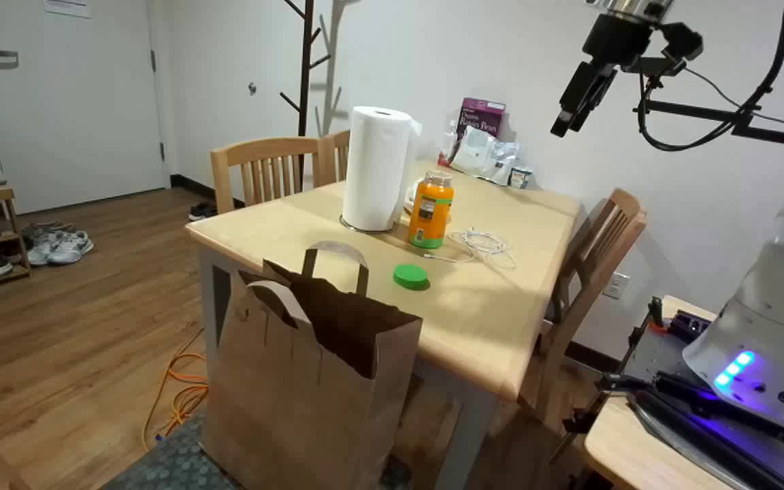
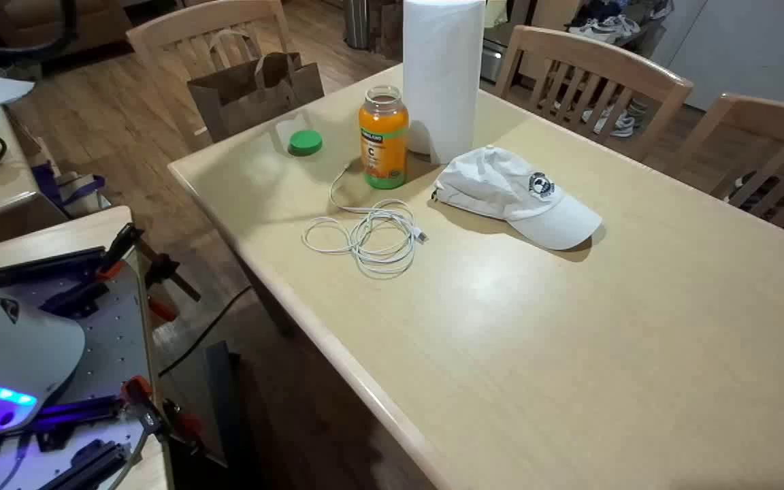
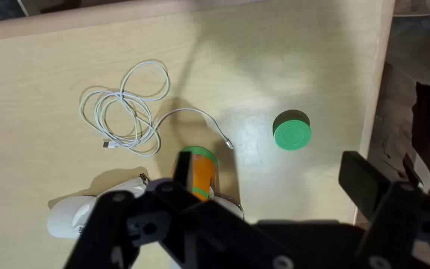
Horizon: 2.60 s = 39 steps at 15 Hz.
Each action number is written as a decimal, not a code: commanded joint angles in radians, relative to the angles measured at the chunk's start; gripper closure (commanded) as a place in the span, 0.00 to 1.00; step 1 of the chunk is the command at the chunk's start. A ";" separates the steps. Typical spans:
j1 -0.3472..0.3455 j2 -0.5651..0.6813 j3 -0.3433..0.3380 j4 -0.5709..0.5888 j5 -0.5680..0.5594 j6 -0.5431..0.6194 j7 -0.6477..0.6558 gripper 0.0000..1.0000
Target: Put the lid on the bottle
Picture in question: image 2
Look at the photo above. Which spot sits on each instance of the blue fabric bag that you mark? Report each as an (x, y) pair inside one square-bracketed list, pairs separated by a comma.
[(68, 191)]

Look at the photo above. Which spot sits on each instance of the white entrance door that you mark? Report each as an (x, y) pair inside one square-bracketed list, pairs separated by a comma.
[(755, 44)]

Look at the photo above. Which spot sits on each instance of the white paper towel roll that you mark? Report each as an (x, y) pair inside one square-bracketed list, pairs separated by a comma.
[(442, 71)]

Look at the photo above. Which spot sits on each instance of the white grey sneaker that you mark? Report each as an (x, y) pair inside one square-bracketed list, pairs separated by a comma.
[(619, 22)]

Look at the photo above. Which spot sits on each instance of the dark grey bin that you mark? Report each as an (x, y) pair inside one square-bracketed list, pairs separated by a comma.
[(359, 22)]

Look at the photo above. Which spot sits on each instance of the green bottle lid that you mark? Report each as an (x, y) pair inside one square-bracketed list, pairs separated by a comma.
[(305, 142)]

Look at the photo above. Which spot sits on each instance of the long black bar clamp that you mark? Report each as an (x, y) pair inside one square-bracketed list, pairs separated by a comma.
[(114, 248)]

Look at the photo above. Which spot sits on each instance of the cluttered wooden desk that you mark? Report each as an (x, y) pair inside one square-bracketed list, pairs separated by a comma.
[(1, 187)]

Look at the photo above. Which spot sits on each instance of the light wooden slat chair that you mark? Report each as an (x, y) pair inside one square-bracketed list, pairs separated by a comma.
[(182, 22), (592, 56), (762, 114)]

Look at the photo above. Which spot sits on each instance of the small wooden robot table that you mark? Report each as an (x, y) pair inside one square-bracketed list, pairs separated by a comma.
[(46, 235)]

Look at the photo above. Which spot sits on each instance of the white baseball cap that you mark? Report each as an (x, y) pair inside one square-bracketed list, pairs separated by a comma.
[(510, 194)]

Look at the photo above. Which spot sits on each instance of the black red bar clamp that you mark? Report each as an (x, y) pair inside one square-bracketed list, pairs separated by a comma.
[(150, 405)]

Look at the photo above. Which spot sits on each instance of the brown wooden furniture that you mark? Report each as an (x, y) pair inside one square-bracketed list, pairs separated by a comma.
[(38, 29)]

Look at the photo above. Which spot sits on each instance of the grey metal mounting plate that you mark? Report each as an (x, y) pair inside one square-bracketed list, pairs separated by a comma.
[(121, 335)]

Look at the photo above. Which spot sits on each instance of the white floor sneaker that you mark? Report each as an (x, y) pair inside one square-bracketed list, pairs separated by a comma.
[(615, 124)]

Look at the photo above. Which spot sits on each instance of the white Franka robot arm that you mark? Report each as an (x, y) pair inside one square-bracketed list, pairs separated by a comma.
[(12, 345)]

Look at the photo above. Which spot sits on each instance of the black orange bar clamp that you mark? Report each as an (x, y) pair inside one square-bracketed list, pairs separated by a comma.
[(165, 270)]

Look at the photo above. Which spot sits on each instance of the orange juice bottle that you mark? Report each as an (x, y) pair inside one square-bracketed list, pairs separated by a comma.
[(382, 138)]

